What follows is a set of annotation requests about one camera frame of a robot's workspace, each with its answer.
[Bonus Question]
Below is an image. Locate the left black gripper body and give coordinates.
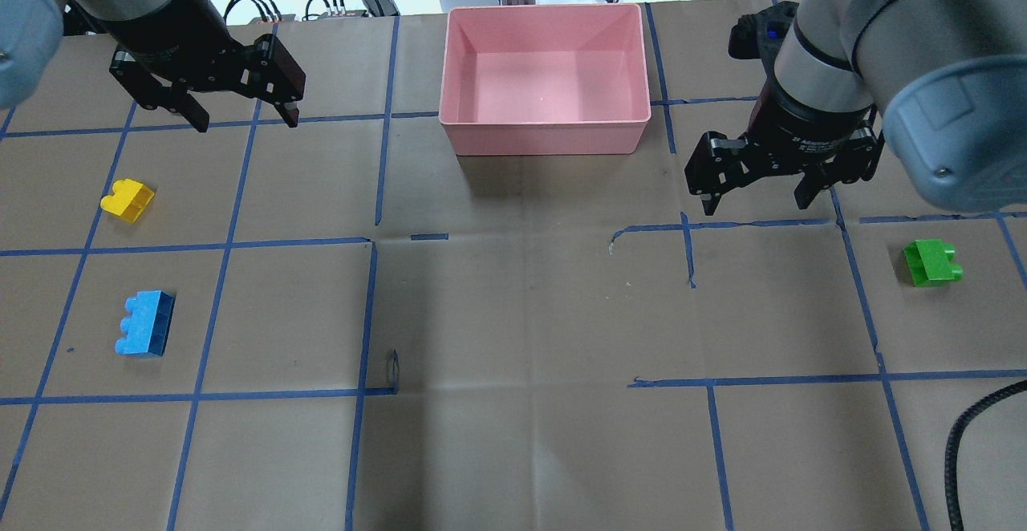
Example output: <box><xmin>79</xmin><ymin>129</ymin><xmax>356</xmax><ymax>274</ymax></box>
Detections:
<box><xmin>110</xmin><ymin>2</ymin><xmax>272</xmax><ymax>101</ymax></box>

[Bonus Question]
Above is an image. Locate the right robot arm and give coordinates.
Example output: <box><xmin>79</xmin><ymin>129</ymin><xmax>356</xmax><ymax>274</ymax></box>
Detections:
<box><xmin>684</xmin><ymin>0</ymin><xmax>1026</xmax><ymax>216</ymax></box>

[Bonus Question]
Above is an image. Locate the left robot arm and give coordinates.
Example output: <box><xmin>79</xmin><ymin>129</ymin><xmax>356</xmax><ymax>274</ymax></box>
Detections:
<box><xmin>1</xmin><ymin>0</ymin><xmax>306</xmax><ymax>132</ymax></box>

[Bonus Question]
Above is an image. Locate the pink plastic box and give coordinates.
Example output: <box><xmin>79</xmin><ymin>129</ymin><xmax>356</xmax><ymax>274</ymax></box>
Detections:
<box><xmin>438</xmin><ymin>2</ymin><xmax>652</xmax><ymax>156</ymax></box>

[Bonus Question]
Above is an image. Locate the blue toy block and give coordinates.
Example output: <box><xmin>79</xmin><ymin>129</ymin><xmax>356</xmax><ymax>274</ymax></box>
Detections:
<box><xmin>114</xmin><ymin>290</ymin><xmax>175</xmax><ymax>357</ymax></box>

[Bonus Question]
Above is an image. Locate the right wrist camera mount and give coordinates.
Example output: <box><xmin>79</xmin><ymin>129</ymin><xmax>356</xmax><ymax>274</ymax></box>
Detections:
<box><xmin>727</xmin><ymin>1</ymin><xmax>799</xmax><ymax>62</ymax></box>

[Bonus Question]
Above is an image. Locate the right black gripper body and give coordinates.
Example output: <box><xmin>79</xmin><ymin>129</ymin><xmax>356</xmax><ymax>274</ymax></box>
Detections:
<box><xmin>726</xmin><ymin>83</ymin><xmax>883</xmax><ymax>194</ymax></box>

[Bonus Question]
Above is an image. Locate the green toy block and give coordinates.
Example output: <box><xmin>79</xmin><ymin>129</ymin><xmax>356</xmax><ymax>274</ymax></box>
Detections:
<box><xmin>903</xmin><ymin>239</ymin><xmax>964</xmax><ymax>287</ymax></box>

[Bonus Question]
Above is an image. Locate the yellow toy block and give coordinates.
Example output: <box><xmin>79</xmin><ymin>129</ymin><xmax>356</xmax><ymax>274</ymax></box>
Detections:
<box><xmin>99</xmin><ymin>179</ymin><xmax>156</xmax><ymax>224</ymax></box>

